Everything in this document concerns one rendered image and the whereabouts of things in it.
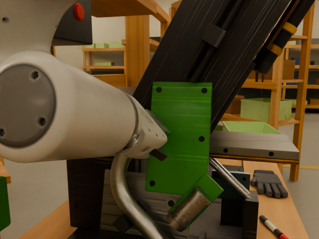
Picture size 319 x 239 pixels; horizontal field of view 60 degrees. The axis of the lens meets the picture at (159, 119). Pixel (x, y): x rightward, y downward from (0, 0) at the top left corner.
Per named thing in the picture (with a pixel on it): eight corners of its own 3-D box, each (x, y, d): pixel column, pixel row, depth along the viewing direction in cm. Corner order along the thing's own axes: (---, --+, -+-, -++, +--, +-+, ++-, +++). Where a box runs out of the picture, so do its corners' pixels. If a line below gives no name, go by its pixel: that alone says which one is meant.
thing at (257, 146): (285, 145, 72) (286, 134, 72) (298, 166, 57) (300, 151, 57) (144, 136, 82) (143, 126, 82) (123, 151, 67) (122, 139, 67)
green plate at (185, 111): (209, 190, 57) (215, 90, 59) (206, 198, 49) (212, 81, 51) (156, 185, 60) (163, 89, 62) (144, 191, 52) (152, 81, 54)
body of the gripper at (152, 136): (157, 133, 33) (175, 136, 43) (106, 72, 35) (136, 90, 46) (112, 173, 34) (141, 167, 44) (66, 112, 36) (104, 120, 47)
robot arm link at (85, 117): (52, 128, 34) (110, 171, 31) (-55, 117, 21) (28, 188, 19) (87, 69, 33) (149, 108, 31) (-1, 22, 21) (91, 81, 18)
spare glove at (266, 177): (246, 174, 106) (246, 168, 106) (275, 176, 104) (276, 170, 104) (252, 197, 87) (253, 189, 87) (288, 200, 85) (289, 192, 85)
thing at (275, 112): (267, 189, 302) (284, -49, 260) (163, 142, 501) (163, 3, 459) (298, 180, 328) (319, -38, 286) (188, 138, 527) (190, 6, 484)
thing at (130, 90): (167, 187, 94) (167, 87, 88) (137, 239, 65) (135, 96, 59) (117, 181, 99) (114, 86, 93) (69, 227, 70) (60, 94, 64)
